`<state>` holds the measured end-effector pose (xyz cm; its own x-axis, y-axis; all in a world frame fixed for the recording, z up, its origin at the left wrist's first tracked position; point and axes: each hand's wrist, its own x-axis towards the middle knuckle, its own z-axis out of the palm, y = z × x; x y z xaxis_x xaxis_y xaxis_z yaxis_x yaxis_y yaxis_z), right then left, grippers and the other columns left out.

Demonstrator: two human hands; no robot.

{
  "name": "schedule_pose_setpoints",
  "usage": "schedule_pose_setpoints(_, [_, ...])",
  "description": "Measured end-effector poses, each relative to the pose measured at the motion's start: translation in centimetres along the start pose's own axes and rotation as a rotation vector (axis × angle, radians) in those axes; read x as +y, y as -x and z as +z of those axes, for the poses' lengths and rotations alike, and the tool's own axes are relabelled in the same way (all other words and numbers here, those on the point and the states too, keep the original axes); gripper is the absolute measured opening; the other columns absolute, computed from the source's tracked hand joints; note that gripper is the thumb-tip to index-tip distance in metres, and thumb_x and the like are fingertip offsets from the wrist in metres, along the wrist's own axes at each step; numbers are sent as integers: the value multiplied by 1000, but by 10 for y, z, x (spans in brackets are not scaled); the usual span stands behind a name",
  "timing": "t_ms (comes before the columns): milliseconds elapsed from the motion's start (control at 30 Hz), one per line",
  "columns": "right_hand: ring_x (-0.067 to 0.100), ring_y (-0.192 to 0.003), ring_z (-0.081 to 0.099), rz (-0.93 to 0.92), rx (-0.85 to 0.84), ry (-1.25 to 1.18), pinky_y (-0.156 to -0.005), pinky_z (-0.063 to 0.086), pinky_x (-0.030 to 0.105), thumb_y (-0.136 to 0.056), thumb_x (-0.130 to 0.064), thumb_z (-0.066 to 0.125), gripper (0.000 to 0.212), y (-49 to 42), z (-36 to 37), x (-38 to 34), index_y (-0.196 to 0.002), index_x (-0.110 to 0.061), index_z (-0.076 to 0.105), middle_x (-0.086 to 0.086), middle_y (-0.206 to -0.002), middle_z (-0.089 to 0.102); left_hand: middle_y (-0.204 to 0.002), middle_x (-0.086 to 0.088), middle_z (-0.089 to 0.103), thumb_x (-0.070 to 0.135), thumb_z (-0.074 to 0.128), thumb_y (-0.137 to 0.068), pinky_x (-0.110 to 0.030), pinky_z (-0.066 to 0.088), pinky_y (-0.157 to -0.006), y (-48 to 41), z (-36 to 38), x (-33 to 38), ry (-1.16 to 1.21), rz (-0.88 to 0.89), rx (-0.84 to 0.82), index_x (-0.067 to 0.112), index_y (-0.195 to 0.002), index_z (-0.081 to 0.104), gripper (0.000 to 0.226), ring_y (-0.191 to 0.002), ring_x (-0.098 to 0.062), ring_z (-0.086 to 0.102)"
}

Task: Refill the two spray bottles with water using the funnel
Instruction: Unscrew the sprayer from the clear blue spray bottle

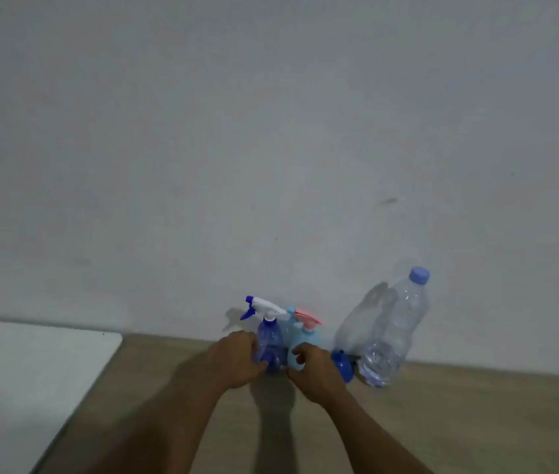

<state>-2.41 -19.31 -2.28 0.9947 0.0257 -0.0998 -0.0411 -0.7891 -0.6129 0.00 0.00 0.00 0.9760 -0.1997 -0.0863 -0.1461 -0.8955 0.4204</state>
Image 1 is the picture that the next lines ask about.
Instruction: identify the person's right hand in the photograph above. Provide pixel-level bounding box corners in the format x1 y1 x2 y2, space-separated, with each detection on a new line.
287 342 349 408

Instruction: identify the person's left hand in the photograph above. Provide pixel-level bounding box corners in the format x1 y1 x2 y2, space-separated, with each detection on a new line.
205 330 268 390

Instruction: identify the blue plastic funnel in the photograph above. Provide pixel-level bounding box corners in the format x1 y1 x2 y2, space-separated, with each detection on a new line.
331 349 355 384

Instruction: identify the light blue pink spray bottle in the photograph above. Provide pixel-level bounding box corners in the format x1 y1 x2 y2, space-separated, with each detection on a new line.
287 324 322 372

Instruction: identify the transparent blue spray bottle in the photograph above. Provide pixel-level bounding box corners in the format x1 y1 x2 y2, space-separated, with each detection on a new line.
254 318 290 376

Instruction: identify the pink spray head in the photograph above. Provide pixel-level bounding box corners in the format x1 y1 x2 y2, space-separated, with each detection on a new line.
287 306 325 331

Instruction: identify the white blue spray head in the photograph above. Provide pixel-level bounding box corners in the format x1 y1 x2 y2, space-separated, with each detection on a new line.
239 294 293 324

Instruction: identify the clear plastic water bottle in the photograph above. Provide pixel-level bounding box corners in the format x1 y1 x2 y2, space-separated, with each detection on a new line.
333 278 431 389

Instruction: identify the person's left forearm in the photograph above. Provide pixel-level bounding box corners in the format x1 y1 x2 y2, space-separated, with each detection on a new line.
69 377 236 474

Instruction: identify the person's right forearm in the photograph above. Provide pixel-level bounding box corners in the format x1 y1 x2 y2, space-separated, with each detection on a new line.
326 389 433 474

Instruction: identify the wooden table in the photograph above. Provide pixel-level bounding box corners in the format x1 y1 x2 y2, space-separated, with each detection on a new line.
30 332 559 474

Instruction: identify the white side table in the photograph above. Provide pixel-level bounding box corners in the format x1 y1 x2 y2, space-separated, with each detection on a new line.
0 318 123 474

